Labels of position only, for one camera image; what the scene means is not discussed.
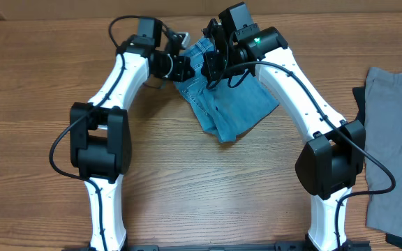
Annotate light blue denim jeans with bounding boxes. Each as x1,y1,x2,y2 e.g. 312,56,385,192
174,38,279,143

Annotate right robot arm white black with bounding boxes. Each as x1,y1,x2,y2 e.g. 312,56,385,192
202,2,371,250

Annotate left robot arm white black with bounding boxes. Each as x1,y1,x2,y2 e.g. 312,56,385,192
69,16,195,250

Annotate black garment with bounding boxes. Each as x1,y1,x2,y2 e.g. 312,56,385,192
352,86,366,129

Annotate grey folded garment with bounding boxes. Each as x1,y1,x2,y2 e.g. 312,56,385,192
364,68,402,238

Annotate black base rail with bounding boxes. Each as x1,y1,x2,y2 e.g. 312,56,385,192
63,241,372,251

